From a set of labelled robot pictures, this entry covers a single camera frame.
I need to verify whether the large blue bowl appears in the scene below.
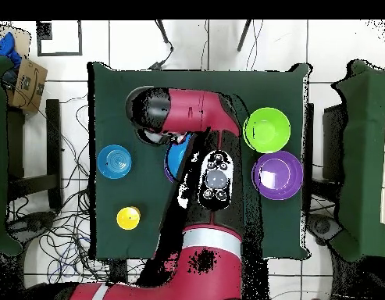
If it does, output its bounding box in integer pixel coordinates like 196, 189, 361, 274
165, 133, 194, 177

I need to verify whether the purple bowl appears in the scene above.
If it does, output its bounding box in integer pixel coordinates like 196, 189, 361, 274
162, 155, 178, 184
251, 150, 305, 202

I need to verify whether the small blue bowl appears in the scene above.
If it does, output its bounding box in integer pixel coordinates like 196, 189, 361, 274
97, 144, 133, 180

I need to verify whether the yellow cup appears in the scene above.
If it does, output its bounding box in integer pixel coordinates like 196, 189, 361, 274
116, 205, 141, 231

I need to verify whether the large green bowl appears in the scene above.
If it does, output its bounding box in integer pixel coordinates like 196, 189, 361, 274
243, 106, 292, 154

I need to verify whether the dark green tablecloth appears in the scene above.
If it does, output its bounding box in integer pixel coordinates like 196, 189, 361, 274
87, 61, 312, 261

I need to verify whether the black tripod leg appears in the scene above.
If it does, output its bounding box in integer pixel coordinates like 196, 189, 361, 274
236, 20, 253, 52
155, 20, 175, 52

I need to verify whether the brown cardboard box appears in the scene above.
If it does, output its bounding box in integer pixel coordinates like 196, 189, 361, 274
5, 57, 48, 114

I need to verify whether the blue fabric bag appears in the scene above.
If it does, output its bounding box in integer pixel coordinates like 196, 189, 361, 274
0, 31, 23, 69

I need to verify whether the tangle of floor cables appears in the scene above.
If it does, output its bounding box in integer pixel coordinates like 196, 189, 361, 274
7, 93, 146, 285

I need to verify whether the grey pedestal foot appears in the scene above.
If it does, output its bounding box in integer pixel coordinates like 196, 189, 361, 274
307, 213, 343, 246
7, 210, 57, 238

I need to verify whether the black square floor frame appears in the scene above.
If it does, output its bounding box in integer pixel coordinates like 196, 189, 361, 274
36, 20, 84, 57

